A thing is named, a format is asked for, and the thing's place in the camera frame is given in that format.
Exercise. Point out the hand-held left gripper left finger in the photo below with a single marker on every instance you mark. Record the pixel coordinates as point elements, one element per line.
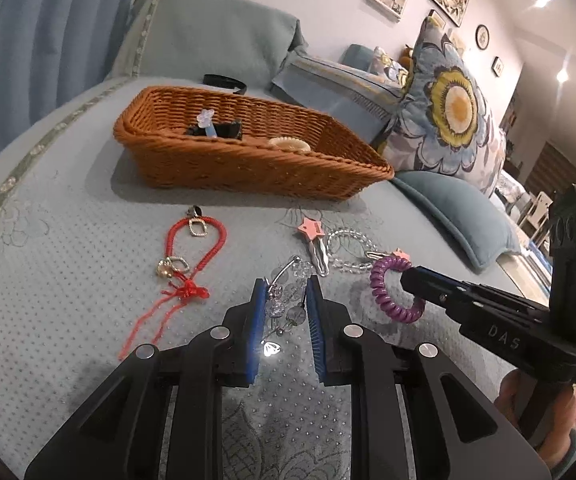
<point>255,332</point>

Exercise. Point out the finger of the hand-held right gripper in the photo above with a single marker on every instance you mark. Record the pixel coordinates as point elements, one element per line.
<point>420,282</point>

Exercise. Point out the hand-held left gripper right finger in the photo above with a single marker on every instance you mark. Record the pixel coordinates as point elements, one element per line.
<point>315,332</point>

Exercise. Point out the brown wicker basket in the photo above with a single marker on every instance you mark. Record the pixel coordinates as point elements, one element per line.
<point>248,172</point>

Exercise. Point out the person's right hand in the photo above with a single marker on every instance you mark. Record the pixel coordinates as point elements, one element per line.
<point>505,396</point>

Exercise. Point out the pink star hair clip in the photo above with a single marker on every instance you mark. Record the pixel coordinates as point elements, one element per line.
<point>400,255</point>
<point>310,228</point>

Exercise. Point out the white chair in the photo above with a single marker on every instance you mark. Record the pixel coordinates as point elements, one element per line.
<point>535,212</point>

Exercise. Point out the plain blue cushion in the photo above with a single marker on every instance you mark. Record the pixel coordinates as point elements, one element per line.
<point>458,210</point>

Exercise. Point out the brown window blind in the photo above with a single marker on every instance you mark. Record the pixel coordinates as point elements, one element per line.
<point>553,170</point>

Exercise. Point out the gold hoop earring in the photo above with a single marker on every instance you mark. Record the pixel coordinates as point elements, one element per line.
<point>164,267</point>

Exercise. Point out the gold square drop earring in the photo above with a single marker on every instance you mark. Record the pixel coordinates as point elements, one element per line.
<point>194,210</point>

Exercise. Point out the large floral pillow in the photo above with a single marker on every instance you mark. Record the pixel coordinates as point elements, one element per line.
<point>448,110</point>

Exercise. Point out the grey-blue quilted bedspread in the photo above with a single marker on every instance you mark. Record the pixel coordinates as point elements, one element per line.
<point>68,285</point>

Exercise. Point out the small floral pillow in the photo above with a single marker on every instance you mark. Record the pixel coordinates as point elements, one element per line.
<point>388,67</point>

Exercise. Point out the striped blue pillow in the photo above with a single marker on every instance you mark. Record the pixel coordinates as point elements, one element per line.
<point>328,85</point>

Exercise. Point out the light blue flower hair clip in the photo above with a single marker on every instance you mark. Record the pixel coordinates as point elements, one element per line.
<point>205,120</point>

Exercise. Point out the small white framed picture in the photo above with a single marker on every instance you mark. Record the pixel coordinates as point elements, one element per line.
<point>497,65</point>

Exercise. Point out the brown plush toy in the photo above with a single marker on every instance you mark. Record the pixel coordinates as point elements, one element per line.
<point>407,57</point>

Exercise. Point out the teal pillow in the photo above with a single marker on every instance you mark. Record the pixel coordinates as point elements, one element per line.
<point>358,55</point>

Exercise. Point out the black hair band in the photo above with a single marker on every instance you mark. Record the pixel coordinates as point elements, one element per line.
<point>218,79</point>

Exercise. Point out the small black framed picture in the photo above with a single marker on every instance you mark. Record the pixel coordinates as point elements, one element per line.
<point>438,17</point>

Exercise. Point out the grey-blue backrest cushion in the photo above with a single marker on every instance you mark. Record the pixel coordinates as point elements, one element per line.
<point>208,35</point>

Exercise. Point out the blue curtain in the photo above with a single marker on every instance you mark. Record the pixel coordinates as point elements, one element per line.
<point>43,35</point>

